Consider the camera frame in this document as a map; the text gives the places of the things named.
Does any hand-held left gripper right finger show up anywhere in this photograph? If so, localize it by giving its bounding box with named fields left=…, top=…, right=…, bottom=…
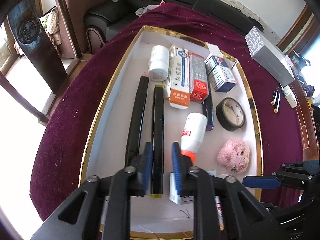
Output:
left=171, top=142, right=288, bottom=240

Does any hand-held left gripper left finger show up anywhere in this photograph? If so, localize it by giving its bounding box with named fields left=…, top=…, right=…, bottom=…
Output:
left=30, top=142, right=153, bottom=240

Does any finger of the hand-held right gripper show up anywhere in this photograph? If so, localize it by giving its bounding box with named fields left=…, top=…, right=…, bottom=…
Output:
left=242, top=174, right=282, bottom=189

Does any pink fluffy puff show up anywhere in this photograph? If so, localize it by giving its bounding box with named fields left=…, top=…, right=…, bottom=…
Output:
left=216, top=138, right=251, bottom=173

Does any white tube with orange cap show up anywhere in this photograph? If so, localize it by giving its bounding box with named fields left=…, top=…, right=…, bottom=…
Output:
left=180, top=112, right=208, bottom=162

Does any black marker with yellow ends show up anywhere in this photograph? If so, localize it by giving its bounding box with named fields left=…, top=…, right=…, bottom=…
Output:
left=150, top=85, right=165, bottom=197

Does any black marker with pink cap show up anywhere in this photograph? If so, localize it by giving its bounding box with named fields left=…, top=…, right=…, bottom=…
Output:
left=125, top=72, right=150, bottom=165

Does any white tray with gold rim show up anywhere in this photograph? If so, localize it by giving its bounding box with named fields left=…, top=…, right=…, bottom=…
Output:
left=79, top=25, right=263, bottom=240

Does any black tape roll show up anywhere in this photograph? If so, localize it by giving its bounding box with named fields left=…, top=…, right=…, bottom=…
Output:
left=216, top=97, right=247, bottom=132

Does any black marker with purple end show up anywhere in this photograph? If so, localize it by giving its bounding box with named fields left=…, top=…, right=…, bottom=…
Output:
left=202, top=80, right=214, bottom=131

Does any orange and white ointment box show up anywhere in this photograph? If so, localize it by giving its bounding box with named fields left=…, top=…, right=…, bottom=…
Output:
left=161, top=44, right=190, bottom=110

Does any grey and red glue box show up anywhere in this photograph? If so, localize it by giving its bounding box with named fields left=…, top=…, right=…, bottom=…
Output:
left=189, top=52, right=210, bottom=104

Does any large white pill bottle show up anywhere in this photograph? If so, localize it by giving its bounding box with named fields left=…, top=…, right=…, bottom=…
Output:
left=148, top=45, right=170, bottom=82

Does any blue and white medicine box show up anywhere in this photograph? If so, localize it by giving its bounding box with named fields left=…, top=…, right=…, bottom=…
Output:
left=204, top=54, right=237, bottom=92

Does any cream cardboard box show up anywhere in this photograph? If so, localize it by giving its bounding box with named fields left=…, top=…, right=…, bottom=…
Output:
left=282, top=85, right=298, bottom=108

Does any long grey cardboard box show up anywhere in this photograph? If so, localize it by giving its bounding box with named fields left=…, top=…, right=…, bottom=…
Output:
left=245, top=26, right=295, bottom=87

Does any black leather sofa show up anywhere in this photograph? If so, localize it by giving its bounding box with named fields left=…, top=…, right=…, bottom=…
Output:
left=84, top=0, right=264, bottom=50

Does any white crumpled tissue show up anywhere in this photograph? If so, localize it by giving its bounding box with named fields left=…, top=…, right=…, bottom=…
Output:
left=135, top=4, right=160, bottom=16

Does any dark carved wooden panel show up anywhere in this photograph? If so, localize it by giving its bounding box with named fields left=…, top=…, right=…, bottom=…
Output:
left=7, top=0, right=68, bottom=94

